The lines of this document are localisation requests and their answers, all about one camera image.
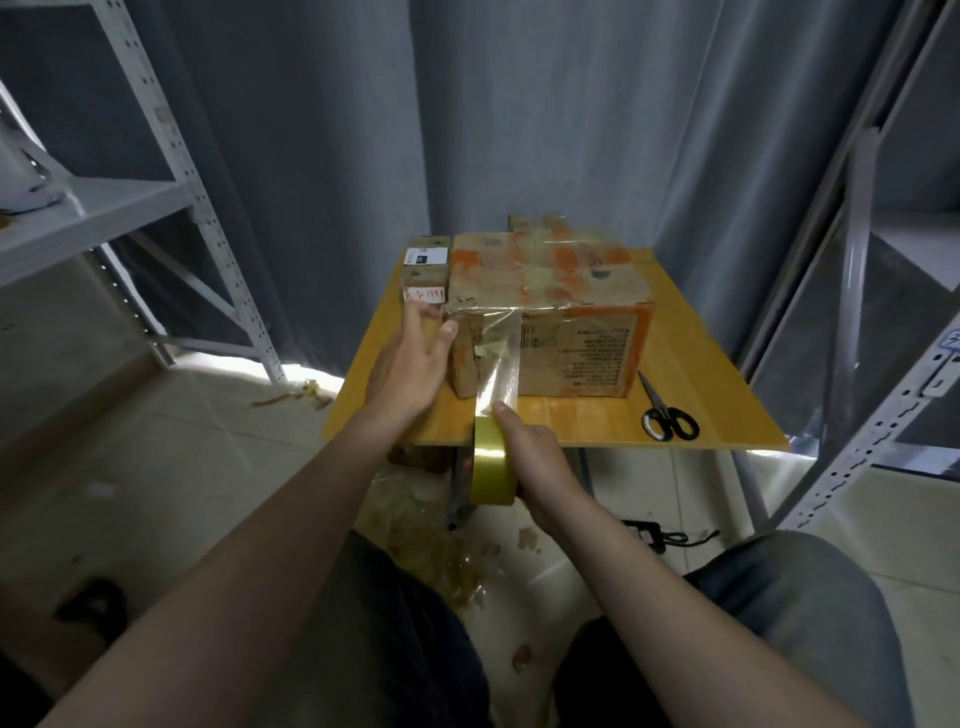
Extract person's left hand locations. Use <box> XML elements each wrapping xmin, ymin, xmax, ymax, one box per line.
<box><xmin>360</xmin><ymin>297</ymin><xmax>462</xmax><ymax>437</ymax></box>

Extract person's right hand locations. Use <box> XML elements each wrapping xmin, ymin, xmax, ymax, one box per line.
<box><xmin>492</xmin><ymin>399</ymin><xmax>584</xmax><ymax>530</ymax></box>

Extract yellow tape roll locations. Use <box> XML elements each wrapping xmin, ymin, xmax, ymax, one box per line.
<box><xmin>469</xmin><ymin>312</ymin><xmax>524</xmax><ymax>509</ymax></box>

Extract plain brown cardboard box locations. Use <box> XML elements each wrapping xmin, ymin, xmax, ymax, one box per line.
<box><xmin>387</xmin><ymin>442</ymin><xmax>455</xmax><ymax>471</ymax></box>

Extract long white-labelled cardboard box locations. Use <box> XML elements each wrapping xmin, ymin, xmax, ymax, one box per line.
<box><xmin>399</xmin><ymin>235</ymin><xmax>455</xmax><ymax>309</ymax></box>

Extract black-handled scissors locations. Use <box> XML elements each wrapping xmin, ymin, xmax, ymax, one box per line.
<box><xmin>636</xmin><ymin>370</ymin><xmax>704</xmax><ymax>446</ymax></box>

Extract large orange print cardboard box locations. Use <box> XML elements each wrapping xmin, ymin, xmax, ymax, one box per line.
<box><xmin>444</xmin><ymin>231</ymin><xmax>657</xmax><ymax>402</ymax></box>

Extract medium brown cardboard box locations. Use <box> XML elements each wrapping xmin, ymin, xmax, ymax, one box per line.
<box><xmin>507</xmin><ymin>213</ymin><xmax>575</xmax><ymax>239</ymax></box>

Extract person's left forearm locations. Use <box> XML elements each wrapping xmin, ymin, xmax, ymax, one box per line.
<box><xmin>37</xmin><ymin>412</ymin><xmax>414</xmax><ymax>728</ymax></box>

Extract person's right forearm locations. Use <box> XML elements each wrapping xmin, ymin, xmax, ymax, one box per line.
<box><xmin>537</xmin><ymin>487</ymin><xmax>872</xmax><ymax>728</ymax></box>

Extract tape scraps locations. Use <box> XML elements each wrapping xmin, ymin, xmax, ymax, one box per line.
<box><xmin>360</xmin><ymin>465</ymin><xmax>504</xmax><ymax>609</ymax></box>

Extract person's right leg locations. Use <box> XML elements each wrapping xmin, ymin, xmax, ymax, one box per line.
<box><xmin>552</xmin><ymin>528</ymin><xmax>920</xmax><ymax>728</ymax></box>

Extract yellow wooden table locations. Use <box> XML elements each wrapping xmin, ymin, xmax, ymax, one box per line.
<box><xmin>321</xmin><ymin>247</ymin><xmax>791</xmax><ymax>530</ymax></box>

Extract grey curtain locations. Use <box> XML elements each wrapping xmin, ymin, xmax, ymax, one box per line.
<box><xmin>0</xmin><ymin>0</ymin><xmax>960</xmax><ymax>377</ymax></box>

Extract grey metal shelf unit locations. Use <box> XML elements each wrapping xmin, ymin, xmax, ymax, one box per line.
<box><xmin>735</xmin><ymin>0</ymin><xmax>960</xmax><ymax>530</ymax></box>
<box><xmin>0</xmin><ymin>0</ymin><xmax>290</xmax><ymax>389</ymax></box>

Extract black sandal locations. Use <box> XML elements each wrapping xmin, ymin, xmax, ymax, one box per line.
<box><xmin>54</xmin><ymin>576</ymin><xmax>134</xmax><ymax>632</ymax></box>

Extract black adapter cable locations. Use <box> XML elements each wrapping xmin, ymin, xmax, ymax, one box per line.
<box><xmin>660</xmin><ymin>525</ymin><xmax>725</xmax><ymax>549</ymax></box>

